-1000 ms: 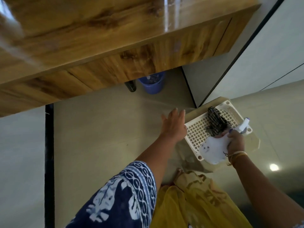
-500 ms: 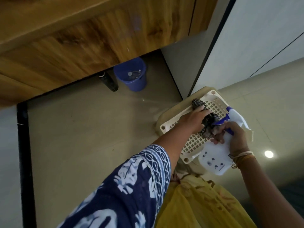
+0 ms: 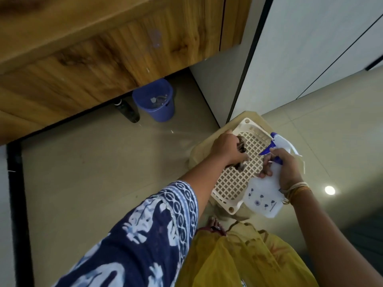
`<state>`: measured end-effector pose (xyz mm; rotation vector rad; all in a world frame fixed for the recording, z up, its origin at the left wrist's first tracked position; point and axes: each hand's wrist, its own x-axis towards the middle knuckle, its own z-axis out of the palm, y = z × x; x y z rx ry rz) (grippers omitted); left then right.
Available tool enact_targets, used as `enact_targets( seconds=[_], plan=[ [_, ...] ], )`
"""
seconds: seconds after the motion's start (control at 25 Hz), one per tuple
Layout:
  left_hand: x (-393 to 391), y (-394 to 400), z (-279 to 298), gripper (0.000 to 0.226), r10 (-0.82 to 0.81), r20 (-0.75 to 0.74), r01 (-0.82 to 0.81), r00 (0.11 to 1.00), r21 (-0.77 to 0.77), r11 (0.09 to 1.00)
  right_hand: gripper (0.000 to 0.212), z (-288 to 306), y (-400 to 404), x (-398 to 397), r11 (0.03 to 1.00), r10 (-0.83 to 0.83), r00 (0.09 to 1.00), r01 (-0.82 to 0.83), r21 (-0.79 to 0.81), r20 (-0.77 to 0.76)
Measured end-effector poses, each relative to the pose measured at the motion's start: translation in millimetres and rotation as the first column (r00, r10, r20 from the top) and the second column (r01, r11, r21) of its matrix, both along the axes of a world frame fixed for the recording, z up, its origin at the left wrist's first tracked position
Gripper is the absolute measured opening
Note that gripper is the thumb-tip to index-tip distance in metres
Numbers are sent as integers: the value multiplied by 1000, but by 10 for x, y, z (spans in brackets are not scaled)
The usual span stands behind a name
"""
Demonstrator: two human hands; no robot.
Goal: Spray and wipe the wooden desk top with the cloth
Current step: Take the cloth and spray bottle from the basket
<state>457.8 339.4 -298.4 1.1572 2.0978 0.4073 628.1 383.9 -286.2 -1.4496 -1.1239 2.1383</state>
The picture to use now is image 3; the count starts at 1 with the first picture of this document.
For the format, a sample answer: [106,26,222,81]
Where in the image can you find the person's left hand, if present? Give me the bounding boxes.
[209,130,252,168]

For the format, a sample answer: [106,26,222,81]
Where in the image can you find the person's right hand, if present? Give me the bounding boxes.
[257,147,304,192]

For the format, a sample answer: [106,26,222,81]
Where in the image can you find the brown striped cleaning cloth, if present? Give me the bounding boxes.
[226,135,247,171]

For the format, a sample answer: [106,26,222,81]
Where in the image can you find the white spray bottle blue trigger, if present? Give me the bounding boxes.
[241,132,306,219]

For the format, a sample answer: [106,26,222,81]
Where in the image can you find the person's left forearm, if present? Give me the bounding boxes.
[178,158,225,212]

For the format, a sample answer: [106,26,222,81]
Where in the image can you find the person's right forearm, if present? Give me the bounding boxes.
[290,191,383,287]

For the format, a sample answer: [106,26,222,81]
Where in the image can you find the person's left foot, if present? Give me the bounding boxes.
[198,216,227,236]

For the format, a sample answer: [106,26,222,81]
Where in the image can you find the beige stool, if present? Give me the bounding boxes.
[188,112,270,222]

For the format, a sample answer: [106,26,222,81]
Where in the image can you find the gold bangles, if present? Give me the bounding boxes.
[280,181,313,205]

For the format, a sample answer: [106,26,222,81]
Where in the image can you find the white plastic basket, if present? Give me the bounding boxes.
[211,117,306,215]

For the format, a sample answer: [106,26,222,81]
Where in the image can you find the blue bucket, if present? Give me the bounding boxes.
[132,78,176,123]

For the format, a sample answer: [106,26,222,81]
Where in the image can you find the clear plastic bottle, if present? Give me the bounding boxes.
[149,94,169,108]

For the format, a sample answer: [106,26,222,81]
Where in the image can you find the yellow garment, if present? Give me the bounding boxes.
[175,221,319,287]

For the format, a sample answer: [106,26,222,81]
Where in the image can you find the dark bottle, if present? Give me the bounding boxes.
[113,98,140,124]

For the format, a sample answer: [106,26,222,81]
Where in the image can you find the white wardrobe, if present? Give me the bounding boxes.
[226,0,383,123]

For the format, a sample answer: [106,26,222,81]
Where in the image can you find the blue white patterned top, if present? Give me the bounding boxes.
[53,181,199,287]

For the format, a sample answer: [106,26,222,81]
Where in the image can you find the wooden table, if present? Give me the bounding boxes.
[0,0,253,146]

